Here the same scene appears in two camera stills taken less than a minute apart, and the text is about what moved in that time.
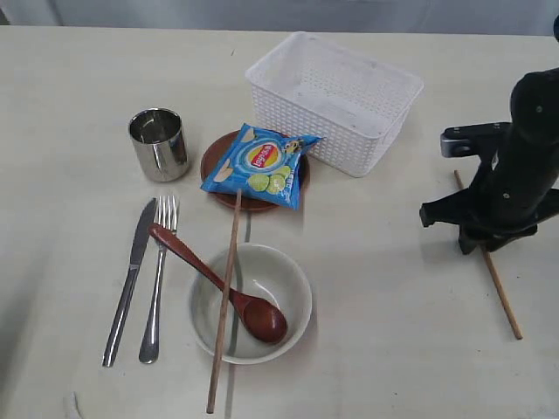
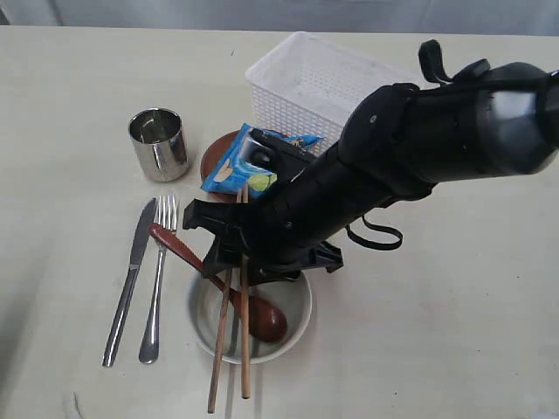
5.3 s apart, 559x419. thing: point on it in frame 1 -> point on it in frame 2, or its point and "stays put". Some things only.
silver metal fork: x=149 y=346 stays put
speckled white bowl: x=259 y=271 stays put
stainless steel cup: x=159 y=141 stays put
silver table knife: x=123 y=305 stays put
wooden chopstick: x=486 y=256 -> x=245 y=318
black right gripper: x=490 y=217 -> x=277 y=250
